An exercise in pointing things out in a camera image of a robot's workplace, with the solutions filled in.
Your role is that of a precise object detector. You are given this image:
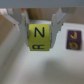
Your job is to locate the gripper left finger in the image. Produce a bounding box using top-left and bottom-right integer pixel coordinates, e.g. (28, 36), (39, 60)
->
(6, 8), (31, 47)

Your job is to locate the yellow block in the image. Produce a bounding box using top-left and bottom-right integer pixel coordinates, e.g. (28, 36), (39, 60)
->
(27, 21), (54, 53)

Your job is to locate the purple block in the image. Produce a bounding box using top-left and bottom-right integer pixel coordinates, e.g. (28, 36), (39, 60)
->
(65, 29), (82, 51)

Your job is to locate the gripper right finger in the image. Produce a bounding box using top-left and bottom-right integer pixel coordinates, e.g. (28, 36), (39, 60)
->
(49, 7), (77, 43)

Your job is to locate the white plastic box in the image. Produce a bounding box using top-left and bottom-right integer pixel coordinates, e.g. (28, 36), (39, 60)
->
(0, 7), (84, 84)

